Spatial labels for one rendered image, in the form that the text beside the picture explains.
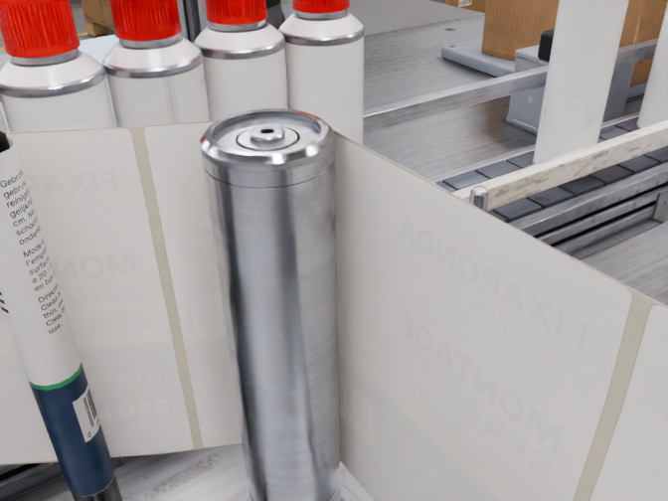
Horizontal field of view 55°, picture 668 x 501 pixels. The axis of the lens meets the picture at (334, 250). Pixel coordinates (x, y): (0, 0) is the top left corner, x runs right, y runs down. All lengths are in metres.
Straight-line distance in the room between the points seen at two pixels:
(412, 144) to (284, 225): 0.60
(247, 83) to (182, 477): 0.21
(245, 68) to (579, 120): 0.31
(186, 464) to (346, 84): 0.23
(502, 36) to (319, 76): 0.67
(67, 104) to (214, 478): 0.19
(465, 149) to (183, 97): 0.47
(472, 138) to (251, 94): 0.46
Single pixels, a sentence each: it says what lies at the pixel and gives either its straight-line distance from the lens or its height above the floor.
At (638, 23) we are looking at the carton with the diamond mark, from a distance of 0.93.
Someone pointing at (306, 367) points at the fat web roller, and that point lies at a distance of 0.21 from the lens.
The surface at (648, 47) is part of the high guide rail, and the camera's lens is 0.72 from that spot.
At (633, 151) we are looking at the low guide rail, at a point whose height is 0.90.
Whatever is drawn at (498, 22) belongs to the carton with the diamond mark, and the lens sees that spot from 1.04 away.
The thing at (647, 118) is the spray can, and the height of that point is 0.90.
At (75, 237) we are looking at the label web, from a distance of 0.23.
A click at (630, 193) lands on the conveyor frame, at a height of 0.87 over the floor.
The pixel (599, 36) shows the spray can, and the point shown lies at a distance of 0.56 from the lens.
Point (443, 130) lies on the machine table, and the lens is 0.82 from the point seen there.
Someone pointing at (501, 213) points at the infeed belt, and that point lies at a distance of 0.53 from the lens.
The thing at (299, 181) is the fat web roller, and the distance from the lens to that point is 0.17.
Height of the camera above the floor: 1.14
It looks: 33 degrees down
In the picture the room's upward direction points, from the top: 1 degrees counter-clockwise
